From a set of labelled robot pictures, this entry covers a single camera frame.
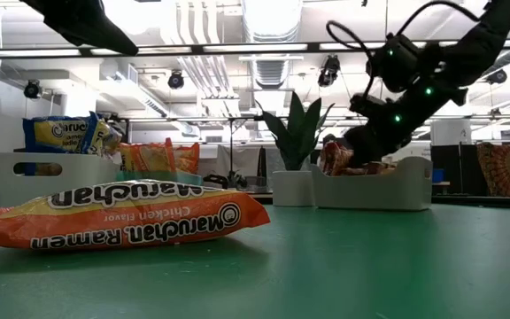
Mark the black partition panel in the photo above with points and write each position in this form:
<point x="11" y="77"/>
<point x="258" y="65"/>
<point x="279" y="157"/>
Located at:
<point x="452" y="164"/>

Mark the orange patterned tapestry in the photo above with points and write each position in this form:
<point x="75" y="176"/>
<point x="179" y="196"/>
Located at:
<point x="498" y="168"/>

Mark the black overhead light rail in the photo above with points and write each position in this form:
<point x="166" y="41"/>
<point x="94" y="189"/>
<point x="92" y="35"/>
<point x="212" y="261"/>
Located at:
<point x="193" y="52"/>

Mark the orange chicken ramen pack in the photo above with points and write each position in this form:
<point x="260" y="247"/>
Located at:
<point x="126" y="226"/>

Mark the maroon roast beef ramen pack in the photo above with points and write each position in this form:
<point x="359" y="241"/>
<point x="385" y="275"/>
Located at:
<point x="334" y="157"/>

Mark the potted snake plant white pot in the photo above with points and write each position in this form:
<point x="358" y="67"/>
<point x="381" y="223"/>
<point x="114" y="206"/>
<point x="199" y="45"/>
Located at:
<point x="295" y="186"/>

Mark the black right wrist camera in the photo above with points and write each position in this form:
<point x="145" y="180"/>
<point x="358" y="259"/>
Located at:
<point x="394" y="62"/>

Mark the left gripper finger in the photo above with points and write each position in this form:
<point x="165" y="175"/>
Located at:
<point x="109" y="40"/>

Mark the small blue box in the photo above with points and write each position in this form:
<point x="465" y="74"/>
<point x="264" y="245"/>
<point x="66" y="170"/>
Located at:
<point x="438" y="175"/>

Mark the black ceiling spotlight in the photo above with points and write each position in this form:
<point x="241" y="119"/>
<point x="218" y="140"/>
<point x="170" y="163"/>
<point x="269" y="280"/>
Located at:
<point x="329" y="70"/>
<point x="497" y="76"/>
<point x="176" y="80"/>
<point x="33" y="88"/>

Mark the low light grey bin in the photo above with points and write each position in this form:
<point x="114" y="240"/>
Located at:
<point x="370" y="190"/>

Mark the teal translucent bin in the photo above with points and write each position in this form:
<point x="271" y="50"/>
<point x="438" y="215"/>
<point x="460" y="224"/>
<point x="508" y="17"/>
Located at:
<point x="193" y="178"/>

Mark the silver ventilation duct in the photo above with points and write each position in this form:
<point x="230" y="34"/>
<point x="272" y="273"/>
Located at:
<point x="270" y="71"/>

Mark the green table mat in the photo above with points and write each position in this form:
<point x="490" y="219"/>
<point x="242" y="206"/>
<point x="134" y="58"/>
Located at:
<point x="370" y="266"/>

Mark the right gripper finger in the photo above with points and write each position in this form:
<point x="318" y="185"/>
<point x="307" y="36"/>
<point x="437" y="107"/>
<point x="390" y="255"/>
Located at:
<point x="370" y="146"/>

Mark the silver grey snack packet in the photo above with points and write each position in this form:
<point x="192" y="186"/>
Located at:
<point x="376" y="168"/>

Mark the tall white storage bin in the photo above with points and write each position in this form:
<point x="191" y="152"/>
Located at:
<point x="82" y="186"/>

